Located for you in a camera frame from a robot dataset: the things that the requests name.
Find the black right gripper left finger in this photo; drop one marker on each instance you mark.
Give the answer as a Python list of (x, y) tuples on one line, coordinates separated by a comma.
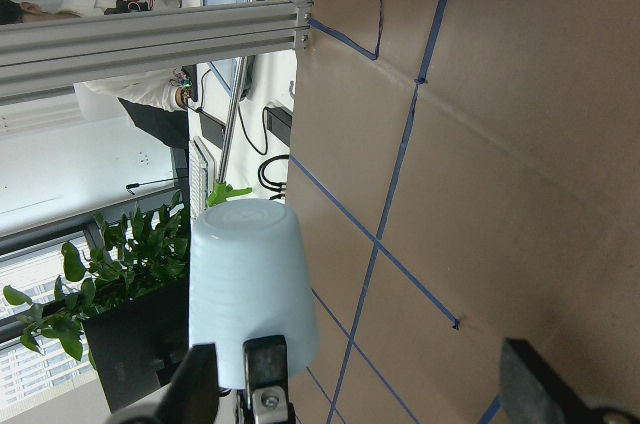
[(193, 394)]

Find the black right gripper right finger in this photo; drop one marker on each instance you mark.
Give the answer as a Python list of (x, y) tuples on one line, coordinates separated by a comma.
[(532, 392)]

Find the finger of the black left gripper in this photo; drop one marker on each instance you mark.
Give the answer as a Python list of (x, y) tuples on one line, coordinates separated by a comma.
[(265, 397)]

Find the light blue ikea cup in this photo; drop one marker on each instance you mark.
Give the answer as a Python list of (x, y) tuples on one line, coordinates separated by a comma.
[(249, 279)]

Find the black monitor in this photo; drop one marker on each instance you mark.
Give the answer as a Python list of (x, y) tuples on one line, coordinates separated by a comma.
[(138, 346)]

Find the green potted plant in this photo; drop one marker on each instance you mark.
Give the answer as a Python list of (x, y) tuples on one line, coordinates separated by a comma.
[(142, 252)]

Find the metal reacher grabber tool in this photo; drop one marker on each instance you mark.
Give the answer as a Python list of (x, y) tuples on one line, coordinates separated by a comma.
[(235, 109)]

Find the white keyboard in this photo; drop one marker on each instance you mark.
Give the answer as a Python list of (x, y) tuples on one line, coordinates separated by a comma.
[(202, 175)]

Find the black smartphone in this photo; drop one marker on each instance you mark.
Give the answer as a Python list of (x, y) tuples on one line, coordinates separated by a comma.
[(212, 129)]

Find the black power adapter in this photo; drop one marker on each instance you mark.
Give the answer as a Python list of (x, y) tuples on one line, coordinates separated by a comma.
[(279, 123)]

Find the aluminium frame post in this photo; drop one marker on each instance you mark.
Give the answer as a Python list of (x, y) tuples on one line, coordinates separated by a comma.
[(52, 55)]

